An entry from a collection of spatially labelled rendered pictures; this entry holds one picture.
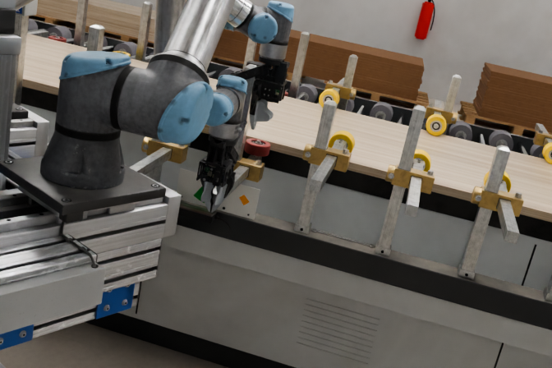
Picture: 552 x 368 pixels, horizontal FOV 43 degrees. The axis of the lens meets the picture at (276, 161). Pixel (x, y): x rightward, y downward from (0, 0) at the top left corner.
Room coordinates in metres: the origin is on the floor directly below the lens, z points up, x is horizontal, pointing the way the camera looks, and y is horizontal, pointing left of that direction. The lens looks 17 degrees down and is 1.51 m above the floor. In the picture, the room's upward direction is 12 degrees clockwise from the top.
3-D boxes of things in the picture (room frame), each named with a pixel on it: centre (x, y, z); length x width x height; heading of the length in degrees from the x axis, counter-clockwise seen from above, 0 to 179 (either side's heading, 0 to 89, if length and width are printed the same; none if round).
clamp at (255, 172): (2.04, 0.10, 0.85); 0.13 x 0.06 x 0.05; 80
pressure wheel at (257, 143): (2.14, 0.07, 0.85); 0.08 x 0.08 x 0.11
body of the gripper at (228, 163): (1.69, 0.14, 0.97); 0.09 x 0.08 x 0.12; 170
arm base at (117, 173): (1.22, 0.35, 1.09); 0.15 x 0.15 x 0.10
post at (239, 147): (2.04, 0.12, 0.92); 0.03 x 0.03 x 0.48; 80
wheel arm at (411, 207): (1.91, -0.40, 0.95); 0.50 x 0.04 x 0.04; 170
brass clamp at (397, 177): (1.95, -0.39, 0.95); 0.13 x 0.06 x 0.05; 80
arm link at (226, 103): (1.60, 0.17, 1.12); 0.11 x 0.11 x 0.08; 82
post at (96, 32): (2.13, 0.62, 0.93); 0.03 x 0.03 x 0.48; 80
